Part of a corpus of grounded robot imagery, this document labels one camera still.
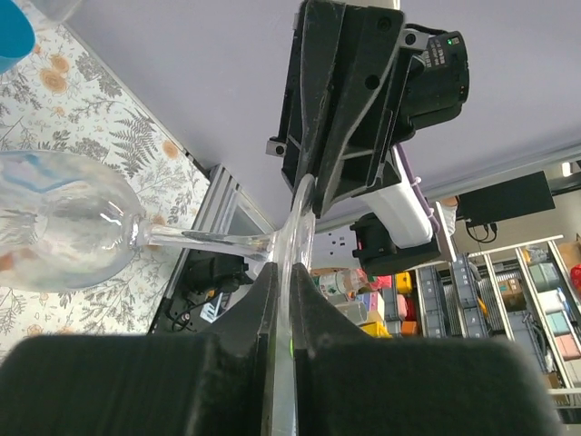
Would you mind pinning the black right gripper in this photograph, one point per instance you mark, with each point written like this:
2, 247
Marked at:
359, 59

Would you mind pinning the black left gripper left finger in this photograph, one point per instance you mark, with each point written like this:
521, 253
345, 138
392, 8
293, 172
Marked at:
215, 382

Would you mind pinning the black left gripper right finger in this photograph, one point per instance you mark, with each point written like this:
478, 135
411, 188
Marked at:
350, 383

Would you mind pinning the clear wine glass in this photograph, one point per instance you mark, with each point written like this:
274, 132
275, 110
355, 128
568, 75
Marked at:
69, 222
57, 11

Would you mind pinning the blue wine glass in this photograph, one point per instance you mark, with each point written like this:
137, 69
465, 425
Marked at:
17, 35

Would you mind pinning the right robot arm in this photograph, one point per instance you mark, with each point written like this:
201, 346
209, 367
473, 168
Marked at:
401, 229

